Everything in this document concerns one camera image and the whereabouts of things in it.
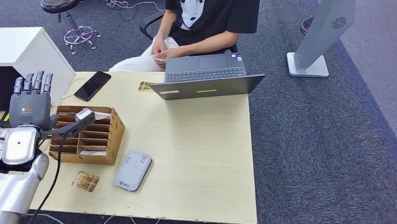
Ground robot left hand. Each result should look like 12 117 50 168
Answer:
4 69 59 135

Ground person's right hand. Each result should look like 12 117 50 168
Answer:
149 35 169 57

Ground person's left hand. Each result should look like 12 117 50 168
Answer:
155 46 184 70

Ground gold patterned card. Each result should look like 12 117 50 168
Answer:
69 169 102 195
137 80 155 94

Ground person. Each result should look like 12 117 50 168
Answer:
102 0 270 77

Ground white card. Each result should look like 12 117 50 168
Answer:
91 110 112 120
79 148 108 159

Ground cardboard card organizer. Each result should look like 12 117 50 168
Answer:
44 100 129 172

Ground grey card reader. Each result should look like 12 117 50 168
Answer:
111 148 156 194

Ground black slab with yellow sticker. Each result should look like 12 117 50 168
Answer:
0 110 14 130

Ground grey laptop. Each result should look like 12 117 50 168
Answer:
146 50 267 103

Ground black smartphone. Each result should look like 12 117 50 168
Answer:
71 69 114 103

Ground white cabinet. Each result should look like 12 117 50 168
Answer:
0 18 78 111

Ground black round stool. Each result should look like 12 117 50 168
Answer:
39 0 103 58

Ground dark round floor base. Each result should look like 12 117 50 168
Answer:
299 15 317 36

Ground grey kiosk stand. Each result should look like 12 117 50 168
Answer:
281 0 367 82

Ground black camera bracket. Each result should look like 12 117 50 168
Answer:
39 113 98 141

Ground white floor cable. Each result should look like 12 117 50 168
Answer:
106 0 164 17

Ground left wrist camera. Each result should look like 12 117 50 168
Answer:
74 107 97 128

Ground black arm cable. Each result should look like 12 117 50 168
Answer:
0 136 75 224

